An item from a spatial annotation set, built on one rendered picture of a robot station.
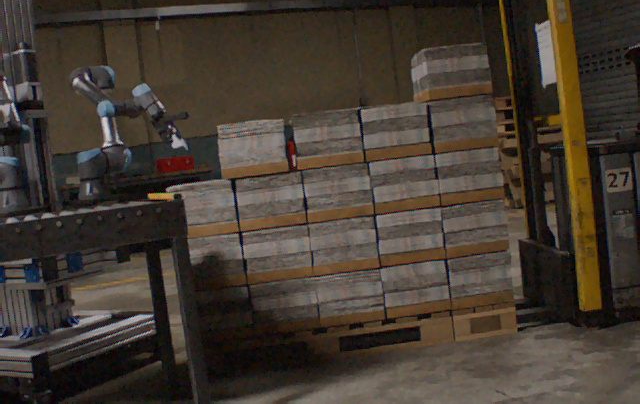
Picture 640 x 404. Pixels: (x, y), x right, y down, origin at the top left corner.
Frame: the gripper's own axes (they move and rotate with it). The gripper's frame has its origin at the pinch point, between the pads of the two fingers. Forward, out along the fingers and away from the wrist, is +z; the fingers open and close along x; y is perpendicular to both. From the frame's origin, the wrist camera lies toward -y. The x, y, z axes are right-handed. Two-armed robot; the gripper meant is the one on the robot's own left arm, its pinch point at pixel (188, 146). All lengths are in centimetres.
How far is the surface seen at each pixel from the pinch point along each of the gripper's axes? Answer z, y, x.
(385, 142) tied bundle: 50, -70, 18
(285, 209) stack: 48, -19, 18
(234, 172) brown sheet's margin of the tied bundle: 22.1, -10.9, 20.2
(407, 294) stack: 109, -39, 18
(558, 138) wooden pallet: 210, -313, -578
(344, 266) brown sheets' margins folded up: 83, -24, 19
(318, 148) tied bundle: 35, -45, 18
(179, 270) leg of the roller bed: 38, 19, 99
